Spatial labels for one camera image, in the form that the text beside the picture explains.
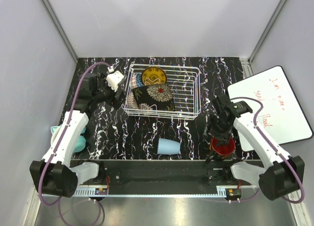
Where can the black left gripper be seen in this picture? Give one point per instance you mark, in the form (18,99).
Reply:
(117,101)

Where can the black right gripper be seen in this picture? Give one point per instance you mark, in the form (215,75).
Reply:
(223,138)

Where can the beige patterned bowl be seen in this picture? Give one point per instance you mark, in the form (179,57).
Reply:
(131,102)

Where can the red and black mug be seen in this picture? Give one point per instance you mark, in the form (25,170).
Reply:
(219,152)

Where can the blue patterned bowl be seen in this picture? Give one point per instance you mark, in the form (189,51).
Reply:
(136,81)

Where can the black floral square plate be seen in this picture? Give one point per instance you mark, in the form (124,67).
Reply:
(156,97)

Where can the yellow patterned plate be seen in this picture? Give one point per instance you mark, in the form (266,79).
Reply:
(153,75)

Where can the light blue plastic cup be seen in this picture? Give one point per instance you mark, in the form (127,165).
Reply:
(168,147)

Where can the white wire dish rack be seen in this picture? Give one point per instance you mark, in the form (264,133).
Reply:
(184,82)

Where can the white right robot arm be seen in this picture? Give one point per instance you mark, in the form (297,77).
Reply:
(281,175)

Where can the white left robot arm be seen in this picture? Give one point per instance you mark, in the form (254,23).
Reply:
(53,175)

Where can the black marble pattern mat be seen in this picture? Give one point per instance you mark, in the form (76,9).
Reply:
(112,134)

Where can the teal cat-ear headphones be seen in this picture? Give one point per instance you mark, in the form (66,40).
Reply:
(80,144)

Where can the white dry-erase board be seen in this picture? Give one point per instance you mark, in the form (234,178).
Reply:
(283,115)

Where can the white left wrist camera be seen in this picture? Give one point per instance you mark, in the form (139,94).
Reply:
(114,78)

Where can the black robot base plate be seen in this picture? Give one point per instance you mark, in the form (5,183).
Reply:
(161,179)

